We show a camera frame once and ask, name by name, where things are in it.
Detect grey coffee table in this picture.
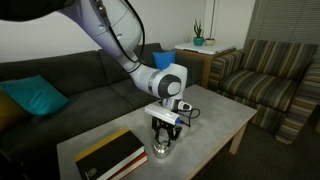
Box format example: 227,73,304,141
56,84,258,180

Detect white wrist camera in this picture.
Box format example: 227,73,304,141
143,103,183,126

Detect teal cushion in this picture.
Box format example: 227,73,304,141
0,74,70,117

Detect black book with yellow spine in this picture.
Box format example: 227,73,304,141
73,127,146,180

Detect dark grey sofa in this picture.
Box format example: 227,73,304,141
0,42,205,180

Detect small white pot with plant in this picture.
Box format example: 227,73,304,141
204,0,218,47

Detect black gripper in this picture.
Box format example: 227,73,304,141
151,116,183,147

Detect window blinds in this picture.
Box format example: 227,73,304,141
244,0,320,51

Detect wooden side table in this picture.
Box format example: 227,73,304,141
174,47,237,90

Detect teal pot with plant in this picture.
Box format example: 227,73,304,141
192,18,206,47

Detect blue cushion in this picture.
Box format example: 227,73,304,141
152,50,177,71

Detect mustard yellow cushion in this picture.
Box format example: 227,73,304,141
0,88,31,133

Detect striped armchair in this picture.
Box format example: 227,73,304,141
208,38,320,145

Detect glass candle holder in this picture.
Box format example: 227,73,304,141
152,139,172,159

